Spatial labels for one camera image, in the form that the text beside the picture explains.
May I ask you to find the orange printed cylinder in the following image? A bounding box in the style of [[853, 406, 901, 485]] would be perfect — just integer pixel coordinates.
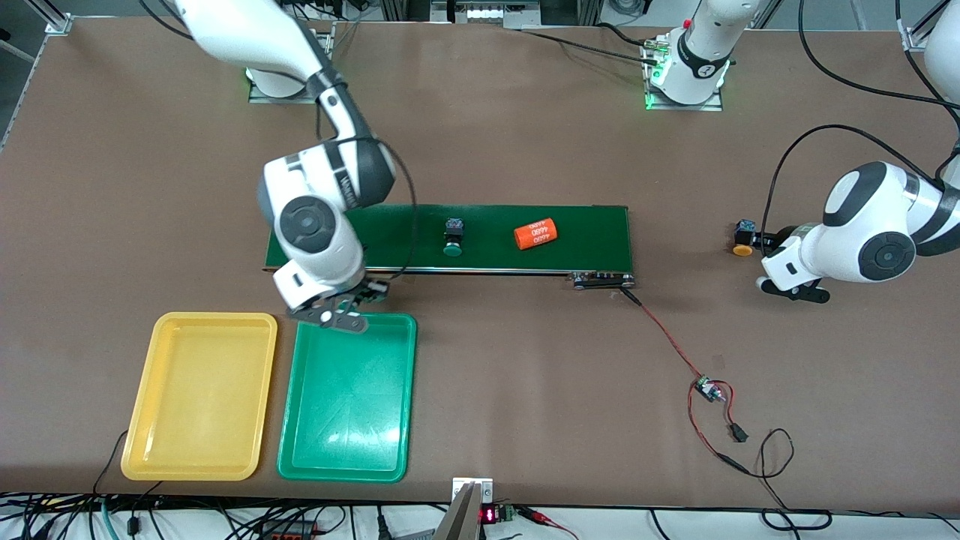
[[514, 217, 561, 251]]

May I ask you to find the green plastic tray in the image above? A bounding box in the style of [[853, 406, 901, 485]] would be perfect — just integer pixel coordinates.
[[277, 310, 418, 483]]

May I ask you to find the small speed controller board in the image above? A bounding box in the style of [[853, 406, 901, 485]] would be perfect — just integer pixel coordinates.
[[691, 375, 732, 404]]

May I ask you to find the yellow plastic tray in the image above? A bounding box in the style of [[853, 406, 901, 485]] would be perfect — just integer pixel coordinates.
[[121, 311, 279, 482]]

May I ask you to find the green conveyor belt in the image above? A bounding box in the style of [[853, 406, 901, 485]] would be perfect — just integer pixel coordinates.
[[262, 201, 637, 290]]

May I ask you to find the orange power strip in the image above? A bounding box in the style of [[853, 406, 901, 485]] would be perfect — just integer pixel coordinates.
[[259, 520, 320, 540]]

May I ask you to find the red clip lead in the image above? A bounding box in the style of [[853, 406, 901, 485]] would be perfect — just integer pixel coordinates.
[[521, 507, 578, 540]]

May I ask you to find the white device with lights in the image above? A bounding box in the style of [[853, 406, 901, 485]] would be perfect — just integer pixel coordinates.
[[431, 0, 542, 29]]

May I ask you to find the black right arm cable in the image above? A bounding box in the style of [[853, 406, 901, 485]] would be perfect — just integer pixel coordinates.
[[315, 112, 418, 284]]

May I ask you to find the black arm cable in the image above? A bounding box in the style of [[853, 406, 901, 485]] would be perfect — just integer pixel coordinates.
[[759, 0, 960, 245], [315, 112, 418, 284]]

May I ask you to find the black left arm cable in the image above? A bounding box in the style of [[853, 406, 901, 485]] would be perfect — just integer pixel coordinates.
[[759, 0, 960, 245]]

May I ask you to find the red black twisted wire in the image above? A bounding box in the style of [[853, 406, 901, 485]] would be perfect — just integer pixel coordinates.
[[621, 287, 710, 385]]

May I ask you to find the red wire with black connector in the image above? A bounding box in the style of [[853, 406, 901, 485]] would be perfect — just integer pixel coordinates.
[[688, 382, 751, 475]]

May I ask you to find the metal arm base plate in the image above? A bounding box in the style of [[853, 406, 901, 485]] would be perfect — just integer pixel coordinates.
[[247, 21, 332, 104], [643, 36, 725, 113]]

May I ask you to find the thin black looped cable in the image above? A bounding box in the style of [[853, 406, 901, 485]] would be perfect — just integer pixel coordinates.
[[731, 427, 833, 531]]

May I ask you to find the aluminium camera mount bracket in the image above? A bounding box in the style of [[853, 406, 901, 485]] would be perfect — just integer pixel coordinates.
[[433, 477, 496, 540]]

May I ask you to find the black cable on table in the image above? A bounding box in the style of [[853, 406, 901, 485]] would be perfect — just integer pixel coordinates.
[[517, 22, 665, 65]]

